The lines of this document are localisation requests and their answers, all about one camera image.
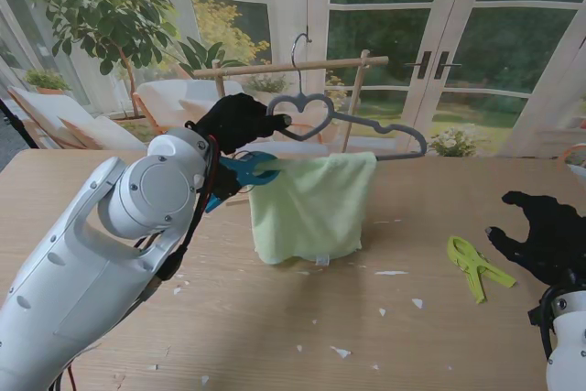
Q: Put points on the light green square towel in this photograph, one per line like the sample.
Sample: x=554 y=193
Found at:
x=311 y=208

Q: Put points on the blue clothes peg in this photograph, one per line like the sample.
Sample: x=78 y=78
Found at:
x=249 y=171

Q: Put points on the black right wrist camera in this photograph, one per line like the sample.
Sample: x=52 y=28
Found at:
x=533 y=315

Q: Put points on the printed garden room backdrop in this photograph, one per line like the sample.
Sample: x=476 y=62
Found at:
x=503 y=20

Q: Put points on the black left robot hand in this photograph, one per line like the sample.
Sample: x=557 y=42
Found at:
x=233 y=123

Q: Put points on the black tripod leg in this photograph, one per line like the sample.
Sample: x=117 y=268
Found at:
x=16 y=123

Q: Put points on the lime green clothes peg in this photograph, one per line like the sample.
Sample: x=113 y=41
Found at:
x=471 y=267

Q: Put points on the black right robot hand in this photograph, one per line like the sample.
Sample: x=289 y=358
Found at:
x=545 y=244

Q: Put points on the grey heart clothes hanger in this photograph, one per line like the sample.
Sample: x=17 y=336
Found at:
x=393 y=127

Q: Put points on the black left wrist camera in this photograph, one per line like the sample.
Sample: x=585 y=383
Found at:
x=226 y=185

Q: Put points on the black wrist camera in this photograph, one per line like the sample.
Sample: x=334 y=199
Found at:
x=533 y=315
x=226 y=185

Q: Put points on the wooden hanging rack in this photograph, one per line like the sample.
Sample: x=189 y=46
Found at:
x=329 y=64

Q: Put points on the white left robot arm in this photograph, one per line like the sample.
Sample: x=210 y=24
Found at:
x=91 y=263

